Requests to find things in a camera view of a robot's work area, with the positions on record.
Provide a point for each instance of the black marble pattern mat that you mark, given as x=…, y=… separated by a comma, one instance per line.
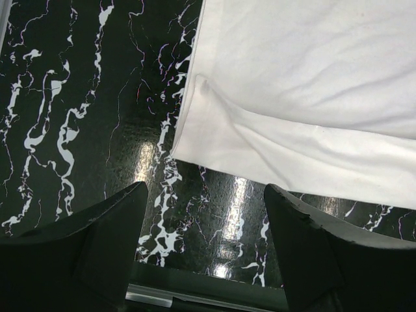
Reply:
x=91, y=93

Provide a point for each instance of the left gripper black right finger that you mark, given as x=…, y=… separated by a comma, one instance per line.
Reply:
x=327, y=264

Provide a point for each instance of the white t shirt red print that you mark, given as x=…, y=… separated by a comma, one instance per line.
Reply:
x=316, y=97

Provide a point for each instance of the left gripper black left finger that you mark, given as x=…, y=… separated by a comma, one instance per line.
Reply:
x=79, y=263

